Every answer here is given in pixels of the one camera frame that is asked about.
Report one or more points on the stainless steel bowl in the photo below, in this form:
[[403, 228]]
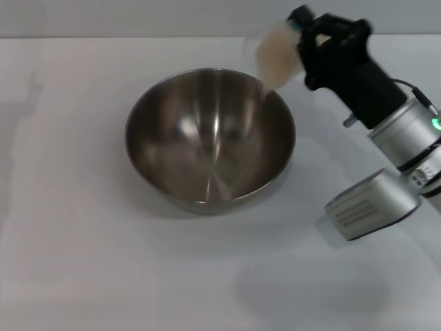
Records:
[[206, 138]]

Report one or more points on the clear plastic cup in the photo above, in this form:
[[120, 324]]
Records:
[[248, 48]]

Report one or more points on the white rice grains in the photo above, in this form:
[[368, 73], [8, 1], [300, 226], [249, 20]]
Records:
[[275, 55]]

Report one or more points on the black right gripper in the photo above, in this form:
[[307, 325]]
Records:
[[365, 86]]

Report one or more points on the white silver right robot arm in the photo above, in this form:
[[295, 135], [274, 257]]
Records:
[[403, 131]]

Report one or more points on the silver metal connector plug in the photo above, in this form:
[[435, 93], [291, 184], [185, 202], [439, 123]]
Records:
[[349, 121]]

